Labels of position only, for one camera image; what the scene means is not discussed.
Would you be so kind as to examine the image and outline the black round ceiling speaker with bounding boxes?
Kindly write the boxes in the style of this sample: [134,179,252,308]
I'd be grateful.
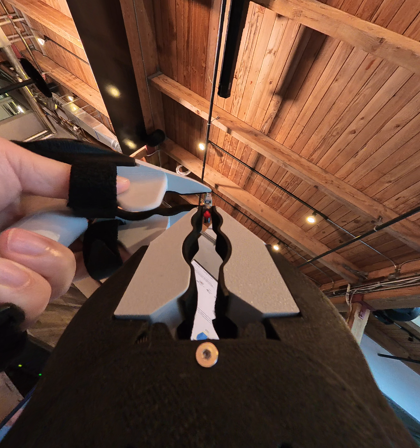
[144,129,166,147]

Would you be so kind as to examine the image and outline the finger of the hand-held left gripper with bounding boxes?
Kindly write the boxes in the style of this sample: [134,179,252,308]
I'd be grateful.
[136,158,213,194]
[117,204,201,258]

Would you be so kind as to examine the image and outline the black round disc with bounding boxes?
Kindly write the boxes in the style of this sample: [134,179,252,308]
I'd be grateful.
[19,58,53,98]

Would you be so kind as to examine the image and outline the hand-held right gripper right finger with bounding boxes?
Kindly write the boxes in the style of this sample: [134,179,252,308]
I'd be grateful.
[212,206,300,339]

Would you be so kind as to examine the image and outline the wooden support post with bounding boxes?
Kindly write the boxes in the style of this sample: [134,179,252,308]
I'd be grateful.
[346,302,375,344]

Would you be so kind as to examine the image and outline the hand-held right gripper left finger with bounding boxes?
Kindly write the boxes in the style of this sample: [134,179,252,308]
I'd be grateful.
[114,206,201,339]

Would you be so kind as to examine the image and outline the black lighting track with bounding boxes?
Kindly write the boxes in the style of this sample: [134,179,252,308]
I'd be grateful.
[208,141,331,223]

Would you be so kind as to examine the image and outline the silver air duct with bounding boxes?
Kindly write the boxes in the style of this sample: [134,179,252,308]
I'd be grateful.
[53,94,122,152]

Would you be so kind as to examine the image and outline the black device with green lights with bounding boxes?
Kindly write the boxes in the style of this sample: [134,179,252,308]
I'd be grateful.
[5,341,55,389]

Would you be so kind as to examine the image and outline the black steel ceiling beam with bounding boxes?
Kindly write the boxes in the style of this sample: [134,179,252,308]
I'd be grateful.
[66,0,152,155]

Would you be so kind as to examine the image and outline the person's left hand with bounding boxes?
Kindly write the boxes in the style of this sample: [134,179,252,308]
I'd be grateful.
[0,132,131,328]

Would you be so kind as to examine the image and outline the long black ceiling rail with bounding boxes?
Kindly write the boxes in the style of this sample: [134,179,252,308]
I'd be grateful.
[297,201,420,269]

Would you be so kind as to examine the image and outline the black tube ceiling lamp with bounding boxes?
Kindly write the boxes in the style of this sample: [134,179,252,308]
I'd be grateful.
[217,0,250,99]

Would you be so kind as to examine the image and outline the white printed paper sheet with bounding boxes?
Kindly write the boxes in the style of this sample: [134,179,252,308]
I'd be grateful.
[191,260,220,341]

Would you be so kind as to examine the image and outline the thin black hanging rod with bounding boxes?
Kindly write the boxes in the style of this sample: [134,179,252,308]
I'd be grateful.
[199,0,229,191]

